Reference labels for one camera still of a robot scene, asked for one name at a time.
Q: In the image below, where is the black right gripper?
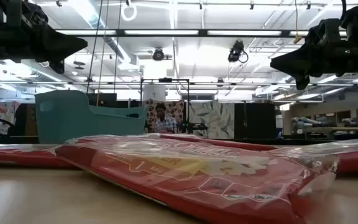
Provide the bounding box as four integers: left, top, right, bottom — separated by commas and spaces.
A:
270, 0, 358, 91

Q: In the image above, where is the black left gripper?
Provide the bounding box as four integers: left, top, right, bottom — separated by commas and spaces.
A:
0, 0, 88, 74

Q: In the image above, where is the teal plastic basket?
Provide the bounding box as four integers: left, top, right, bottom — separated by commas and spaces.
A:
35, 89, 148, 145

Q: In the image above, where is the background work table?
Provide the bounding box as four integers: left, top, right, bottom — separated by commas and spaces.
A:
290, 116, 358, 141

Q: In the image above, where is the floral cloth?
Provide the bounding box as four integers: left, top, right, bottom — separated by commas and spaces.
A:
0, 100, 21, 135

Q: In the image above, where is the round black ceiling fixture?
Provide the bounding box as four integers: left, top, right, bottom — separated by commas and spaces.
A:
152, 47, 167, 62

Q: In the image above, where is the white cylinder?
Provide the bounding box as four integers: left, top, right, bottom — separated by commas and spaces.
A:
142, 83, 167, 102

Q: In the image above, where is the marble pattern panel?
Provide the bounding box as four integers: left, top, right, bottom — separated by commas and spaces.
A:
187, 101, 236, 140

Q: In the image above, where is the person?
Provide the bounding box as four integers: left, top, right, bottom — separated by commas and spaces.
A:
152, 101, 178, 134

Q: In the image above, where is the patterned fabric panel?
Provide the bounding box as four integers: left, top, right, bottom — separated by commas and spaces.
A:
144, 98, 186, 134

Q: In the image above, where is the thin hanging cable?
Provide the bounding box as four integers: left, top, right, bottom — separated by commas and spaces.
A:
96, 0, 109, 106
86, 0, 104, 94

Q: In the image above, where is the black overhead camera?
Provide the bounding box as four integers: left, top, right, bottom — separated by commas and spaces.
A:
227, 39, 249, 64

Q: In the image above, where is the white hanging ring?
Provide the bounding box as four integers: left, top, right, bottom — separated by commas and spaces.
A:
121, 2, 138, 22

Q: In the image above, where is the black aluminium table frame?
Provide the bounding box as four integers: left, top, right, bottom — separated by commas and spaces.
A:
0, 134, 358, 146

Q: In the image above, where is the black stand frame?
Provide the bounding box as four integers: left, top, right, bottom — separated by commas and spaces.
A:
139, 77, 191, 135

